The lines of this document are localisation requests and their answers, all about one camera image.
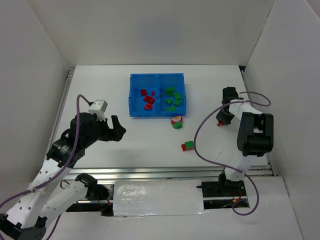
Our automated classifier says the red green lego stack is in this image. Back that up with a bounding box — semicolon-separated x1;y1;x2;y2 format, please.
181;140;195;152

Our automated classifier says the flower lego stack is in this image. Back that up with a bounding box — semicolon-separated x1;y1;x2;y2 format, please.
171;115;183;129

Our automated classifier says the green square lego brick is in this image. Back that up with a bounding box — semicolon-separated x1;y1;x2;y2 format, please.
173;92;182;106

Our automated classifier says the green 2x4 lego plate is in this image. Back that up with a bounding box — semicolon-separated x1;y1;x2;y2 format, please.
164;106;177;112

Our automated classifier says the green stepped lego brick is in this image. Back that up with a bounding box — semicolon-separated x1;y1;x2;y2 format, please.
161;86;176;97

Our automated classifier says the red arch lego piece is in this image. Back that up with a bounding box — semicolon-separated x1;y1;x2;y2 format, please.
143;102;153;111

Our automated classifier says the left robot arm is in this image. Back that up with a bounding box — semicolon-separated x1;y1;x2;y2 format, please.
0;112;126;240

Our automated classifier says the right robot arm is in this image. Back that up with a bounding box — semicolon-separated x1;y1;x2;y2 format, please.
216;86;274;190

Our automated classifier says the blue two-compartment bin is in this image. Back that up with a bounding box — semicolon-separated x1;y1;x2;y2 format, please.
128;73;187;118

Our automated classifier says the white foil sheet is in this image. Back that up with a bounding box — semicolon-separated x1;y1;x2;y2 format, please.
113;180;205;217

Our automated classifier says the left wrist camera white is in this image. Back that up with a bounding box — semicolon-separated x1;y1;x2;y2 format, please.
88;99;108;122

